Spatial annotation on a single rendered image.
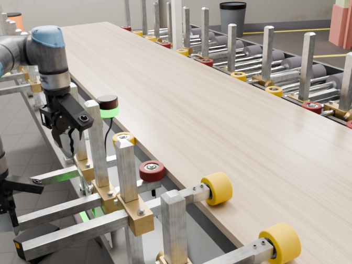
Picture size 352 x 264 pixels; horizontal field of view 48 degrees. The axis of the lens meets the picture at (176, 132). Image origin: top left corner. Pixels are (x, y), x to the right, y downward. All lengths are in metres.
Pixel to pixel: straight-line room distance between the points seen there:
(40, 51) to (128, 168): 0.36
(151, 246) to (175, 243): 0.62
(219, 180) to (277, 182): 0.22
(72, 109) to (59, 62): 0.12
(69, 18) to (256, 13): 3.44
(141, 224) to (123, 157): 0.16
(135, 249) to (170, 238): 0.34
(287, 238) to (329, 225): 0.20
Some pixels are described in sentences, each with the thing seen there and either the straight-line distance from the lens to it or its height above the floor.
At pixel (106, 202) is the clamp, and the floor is 0.86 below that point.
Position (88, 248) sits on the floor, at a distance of 2.38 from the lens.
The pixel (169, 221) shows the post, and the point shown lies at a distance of 0.73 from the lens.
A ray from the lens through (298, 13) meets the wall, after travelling 8.09.
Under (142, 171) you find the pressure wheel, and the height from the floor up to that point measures 0.91.
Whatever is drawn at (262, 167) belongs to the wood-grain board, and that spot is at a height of 0.90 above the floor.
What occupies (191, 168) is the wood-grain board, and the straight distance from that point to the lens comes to 1.24.
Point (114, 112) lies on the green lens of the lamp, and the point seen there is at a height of 1.11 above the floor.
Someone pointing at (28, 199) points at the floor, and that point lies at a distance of 2.90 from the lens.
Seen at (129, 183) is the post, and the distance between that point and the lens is 0.96.
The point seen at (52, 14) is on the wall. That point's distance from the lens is 7.76.
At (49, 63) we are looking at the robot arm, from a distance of 1.04.
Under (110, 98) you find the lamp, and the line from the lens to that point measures 1.14.
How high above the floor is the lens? 1.54
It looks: 26 degrees down
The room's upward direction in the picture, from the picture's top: 2 degrees counter-clockwise
